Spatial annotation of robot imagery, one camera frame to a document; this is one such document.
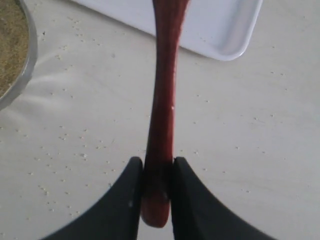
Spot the white rectangular plastic tray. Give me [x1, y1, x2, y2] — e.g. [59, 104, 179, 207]
[76, 0, 263, 61]

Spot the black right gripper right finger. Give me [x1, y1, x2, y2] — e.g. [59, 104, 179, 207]
[171, 157, 271, 240]

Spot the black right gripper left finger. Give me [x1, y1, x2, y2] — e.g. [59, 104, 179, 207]
[44, 156, 143, 240]

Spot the steel bowl of millet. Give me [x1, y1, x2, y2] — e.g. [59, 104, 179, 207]
[0, 0, 38, 110]

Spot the dark red wooden spoon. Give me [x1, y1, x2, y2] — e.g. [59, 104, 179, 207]
[141, 0, 189, 228]

